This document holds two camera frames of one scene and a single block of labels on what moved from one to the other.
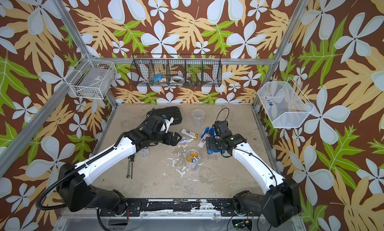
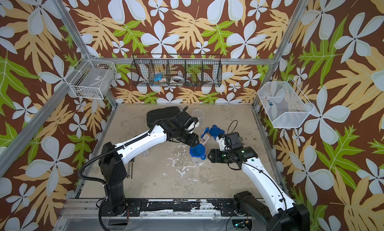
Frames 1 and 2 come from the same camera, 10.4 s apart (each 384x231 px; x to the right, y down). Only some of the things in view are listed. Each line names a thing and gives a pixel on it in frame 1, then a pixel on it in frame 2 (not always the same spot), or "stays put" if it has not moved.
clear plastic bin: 286,105 stays put
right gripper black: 210,140 -> 215,153
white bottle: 202,142 stays put
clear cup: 197,121 stays put
